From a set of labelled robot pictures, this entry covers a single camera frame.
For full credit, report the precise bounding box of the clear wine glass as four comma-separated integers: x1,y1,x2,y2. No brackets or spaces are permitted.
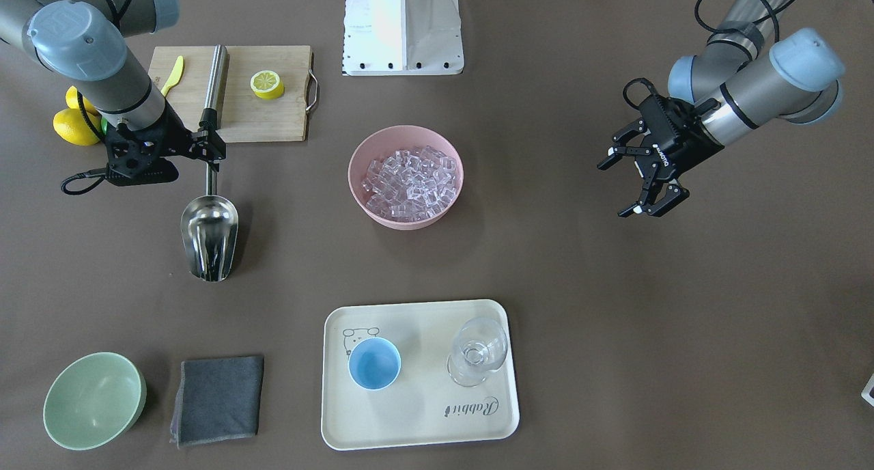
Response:
447,317,509,388

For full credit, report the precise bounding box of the half lemon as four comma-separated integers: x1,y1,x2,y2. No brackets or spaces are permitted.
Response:
250,70,285,100

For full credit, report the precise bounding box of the clear ice cubes pile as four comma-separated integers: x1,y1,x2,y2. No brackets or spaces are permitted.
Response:
360,146,461,222

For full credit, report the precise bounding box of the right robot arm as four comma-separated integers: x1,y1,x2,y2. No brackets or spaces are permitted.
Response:
1,0,227,186

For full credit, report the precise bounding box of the cream serving tray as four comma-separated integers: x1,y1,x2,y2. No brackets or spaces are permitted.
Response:
321,299,520,451

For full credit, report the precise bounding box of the bamboo cutting board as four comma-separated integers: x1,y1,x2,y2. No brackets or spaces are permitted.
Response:
149,46,316,144

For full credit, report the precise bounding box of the steel ice scoop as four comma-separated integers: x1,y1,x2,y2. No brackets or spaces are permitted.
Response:
180,128,240,283

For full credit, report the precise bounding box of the yellow plastic knife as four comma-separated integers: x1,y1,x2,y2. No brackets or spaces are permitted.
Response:
161,55,184,97

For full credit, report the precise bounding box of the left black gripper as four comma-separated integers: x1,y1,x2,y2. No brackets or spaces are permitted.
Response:
597,94,723,218

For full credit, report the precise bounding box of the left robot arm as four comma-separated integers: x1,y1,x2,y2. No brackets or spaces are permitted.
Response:
598,0,845,217

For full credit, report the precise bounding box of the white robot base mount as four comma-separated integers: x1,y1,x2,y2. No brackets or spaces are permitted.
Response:
341,0,465,76

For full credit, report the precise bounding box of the grey folded cloth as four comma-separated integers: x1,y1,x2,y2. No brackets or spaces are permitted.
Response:
171,355,264,448

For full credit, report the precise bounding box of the green bowl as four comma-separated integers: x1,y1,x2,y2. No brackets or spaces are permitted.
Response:
42,352,147,451

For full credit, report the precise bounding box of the light blue cup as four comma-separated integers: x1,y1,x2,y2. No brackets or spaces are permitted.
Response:
348,337,402,390

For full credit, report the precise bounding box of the pink bowl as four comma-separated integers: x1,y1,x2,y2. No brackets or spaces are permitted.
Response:
347,125,464,230

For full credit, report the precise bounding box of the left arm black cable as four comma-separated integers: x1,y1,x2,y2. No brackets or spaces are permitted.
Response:
623,0,813,112

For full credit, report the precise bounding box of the whole yellow lemon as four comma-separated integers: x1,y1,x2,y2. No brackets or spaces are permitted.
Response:
53,108,103,146

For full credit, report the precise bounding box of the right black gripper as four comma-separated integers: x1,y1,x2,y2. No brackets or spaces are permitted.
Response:
105,104,227,186

